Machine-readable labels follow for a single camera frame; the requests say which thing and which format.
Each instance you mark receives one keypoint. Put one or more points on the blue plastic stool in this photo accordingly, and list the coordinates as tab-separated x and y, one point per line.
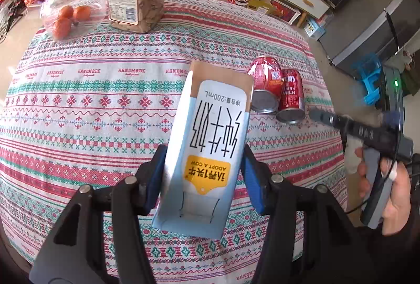
369	77

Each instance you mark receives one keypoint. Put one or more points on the yellow cardboard box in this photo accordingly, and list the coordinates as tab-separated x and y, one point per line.
261	6

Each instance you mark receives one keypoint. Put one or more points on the blue white box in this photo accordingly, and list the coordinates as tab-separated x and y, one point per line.
313	28

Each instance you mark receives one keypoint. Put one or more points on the person's right hand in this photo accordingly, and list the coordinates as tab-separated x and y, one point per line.
398	205

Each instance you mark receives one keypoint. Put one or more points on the white storage box red print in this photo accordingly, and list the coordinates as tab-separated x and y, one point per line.
283	9

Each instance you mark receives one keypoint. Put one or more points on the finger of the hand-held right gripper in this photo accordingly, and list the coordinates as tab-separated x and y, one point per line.
328	119

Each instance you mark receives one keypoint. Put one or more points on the patterned tablecloth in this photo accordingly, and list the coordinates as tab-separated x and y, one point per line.
82	106

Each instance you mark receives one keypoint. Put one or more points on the stainless steel refrigerator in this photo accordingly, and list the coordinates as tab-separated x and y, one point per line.
361	34

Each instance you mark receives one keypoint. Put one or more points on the dented red drink can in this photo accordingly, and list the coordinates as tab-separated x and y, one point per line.
265	77

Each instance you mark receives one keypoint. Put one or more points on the white blue milk carton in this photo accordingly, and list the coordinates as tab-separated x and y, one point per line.
210	126

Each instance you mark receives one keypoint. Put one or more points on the orange tangerine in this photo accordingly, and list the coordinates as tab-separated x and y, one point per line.
66	12
82	12
62	28

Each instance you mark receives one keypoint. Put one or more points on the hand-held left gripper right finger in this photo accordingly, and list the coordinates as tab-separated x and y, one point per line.
254	182

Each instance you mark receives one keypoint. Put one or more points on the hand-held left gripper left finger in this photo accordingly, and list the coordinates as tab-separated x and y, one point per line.
154	182

